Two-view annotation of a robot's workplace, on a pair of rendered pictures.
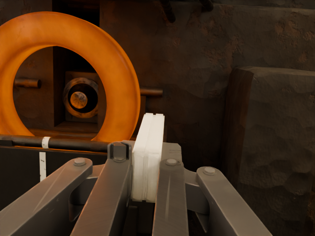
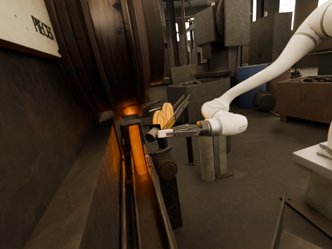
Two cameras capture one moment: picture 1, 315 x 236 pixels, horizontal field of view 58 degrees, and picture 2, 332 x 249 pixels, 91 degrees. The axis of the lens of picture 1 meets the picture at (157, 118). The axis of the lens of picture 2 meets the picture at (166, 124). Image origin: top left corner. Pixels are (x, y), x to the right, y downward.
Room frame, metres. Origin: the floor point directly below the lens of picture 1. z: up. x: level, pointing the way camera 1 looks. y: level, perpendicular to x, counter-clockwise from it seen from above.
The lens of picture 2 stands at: (0.32, 0.68, 1.01)
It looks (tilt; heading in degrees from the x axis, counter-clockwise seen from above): 18 degrees down; 257
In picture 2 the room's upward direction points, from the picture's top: 8 degrees counter-clockwise
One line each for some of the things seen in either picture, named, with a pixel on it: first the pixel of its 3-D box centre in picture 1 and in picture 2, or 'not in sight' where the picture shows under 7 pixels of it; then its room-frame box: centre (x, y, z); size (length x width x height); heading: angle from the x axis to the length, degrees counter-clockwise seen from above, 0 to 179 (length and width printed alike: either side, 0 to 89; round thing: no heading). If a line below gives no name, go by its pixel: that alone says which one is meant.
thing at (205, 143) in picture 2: not in sight; (206, 154); (-0.29, -0.51, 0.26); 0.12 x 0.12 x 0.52
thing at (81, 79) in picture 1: (106, 86); not in sight; (0.56, 0.10, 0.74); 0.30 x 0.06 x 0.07; 178
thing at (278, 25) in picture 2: not in sight; (267, 57); (-3.84, -3.36, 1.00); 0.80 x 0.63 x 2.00; 93
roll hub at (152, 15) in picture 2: not in sight; (147, 39); (0.21, 0.12, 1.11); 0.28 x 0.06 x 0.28; 88
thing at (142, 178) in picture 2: not in sight; (141, 168); (0.31, 0.09, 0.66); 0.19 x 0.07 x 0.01; 88
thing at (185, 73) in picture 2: not in sight; (189, 84); (-1.65, -3.93, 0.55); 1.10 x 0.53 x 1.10; 108
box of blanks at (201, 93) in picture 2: not in sight; (195, 100); (-1.05, -2.30, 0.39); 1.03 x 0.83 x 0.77; 13
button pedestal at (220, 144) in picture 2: not in sight; (219, 143); (-0.45, -0.54, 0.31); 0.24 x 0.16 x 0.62; 88
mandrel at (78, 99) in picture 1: (94, 92); not in sight; (0.47, 0.11, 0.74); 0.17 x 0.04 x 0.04; 178
